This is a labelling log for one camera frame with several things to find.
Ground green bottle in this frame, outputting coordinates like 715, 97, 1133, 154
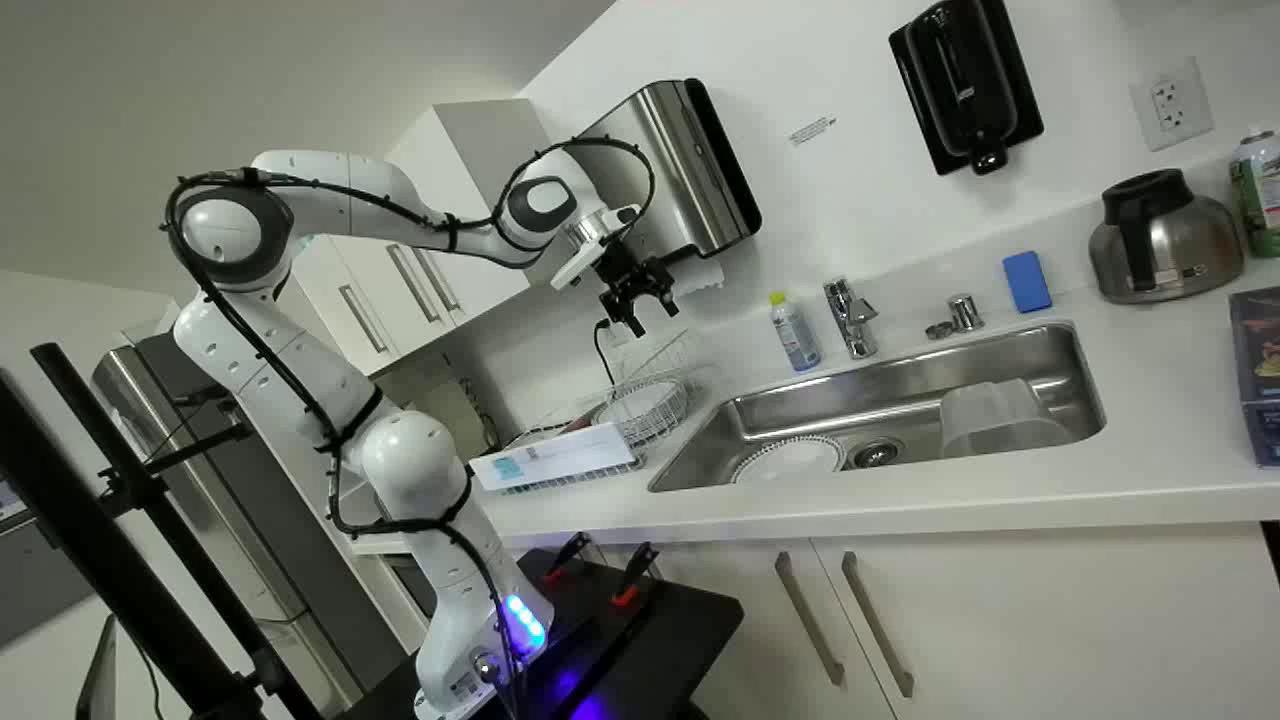
1226, 129, 1280, 263

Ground black red clamp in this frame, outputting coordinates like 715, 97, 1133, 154
539, 530, 594, 587
607, 537, 665, 618

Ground white plate blue dots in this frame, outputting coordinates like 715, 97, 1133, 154
732, 435, 844, 488

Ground chrome sink side fitting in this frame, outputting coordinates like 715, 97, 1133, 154
925, 293, 986, 343

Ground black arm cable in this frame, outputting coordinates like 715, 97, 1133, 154
159, 136, 665, 689

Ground steel coffee carafe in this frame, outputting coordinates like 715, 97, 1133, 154
1083, 164, 1247, 309

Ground stainless paper towel dispenser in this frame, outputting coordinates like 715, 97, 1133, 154
571, 75, 764, 270

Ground white wall power outlet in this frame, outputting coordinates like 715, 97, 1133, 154
1133, 57, 1218, 155

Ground stainless steel appliance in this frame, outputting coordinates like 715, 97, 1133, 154
89, 333, 412, 714

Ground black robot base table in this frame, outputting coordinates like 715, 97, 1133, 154
323, 540, 748, 720

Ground translucent plastic container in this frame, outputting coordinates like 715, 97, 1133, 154
936, 375, 1081, 462

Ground metal base cabinet handle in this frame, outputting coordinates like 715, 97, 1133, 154
773, 549, 846, 694
835, 549, 921, 706

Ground black wall soap dispenser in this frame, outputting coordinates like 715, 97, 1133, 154
887, 0, 1048, 181

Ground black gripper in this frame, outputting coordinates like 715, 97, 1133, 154
591, 243, 685, 340

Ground white wall cabinet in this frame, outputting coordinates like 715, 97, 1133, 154
278, 97, 551, 380

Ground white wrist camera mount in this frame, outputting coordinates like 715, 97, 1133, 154
546, 206, 643, 293

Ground clear dish soap bottle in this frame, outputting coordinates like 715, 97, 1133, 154
764, 289, 829, 375

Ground white base cabinet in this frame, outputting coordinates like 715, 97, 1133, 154
525, 520, 1280, 720

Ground black camera stand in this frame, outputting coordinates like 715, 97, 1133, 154
0, 340, 323, 720

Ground stainless steel sink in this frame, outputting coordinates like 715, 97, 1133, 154
643, 320, 1106, 496

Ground blue sponge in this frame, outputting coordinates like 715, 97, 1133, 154
1000, 248, 1054, 320

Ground clear round dish rack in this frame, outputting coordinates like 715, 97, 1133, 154
587, 371, 702, 452

